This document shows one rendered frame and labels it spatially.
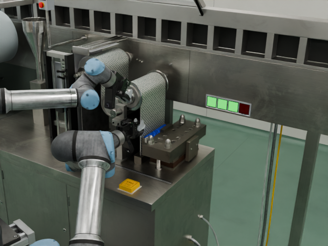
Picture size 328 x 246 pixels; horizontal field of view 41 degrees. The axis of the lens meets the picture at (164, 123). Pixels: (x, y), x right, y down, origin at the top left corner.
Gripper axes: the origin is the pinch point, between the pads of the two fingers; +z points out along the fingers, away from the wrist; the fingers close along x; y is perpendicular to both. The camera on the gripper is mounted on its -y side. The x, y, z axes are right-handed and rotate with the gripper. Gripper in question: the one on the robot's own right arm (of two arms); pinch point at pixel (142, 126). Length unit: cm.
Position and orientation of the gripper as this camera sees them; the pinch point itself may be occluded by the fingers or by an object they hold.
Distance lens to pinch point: 220.5
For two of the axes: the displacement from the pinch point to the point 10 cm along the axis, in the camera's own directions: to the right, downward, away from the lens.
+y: 0.3, -9.2, -4.0
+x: -8.6, -2.2, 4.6
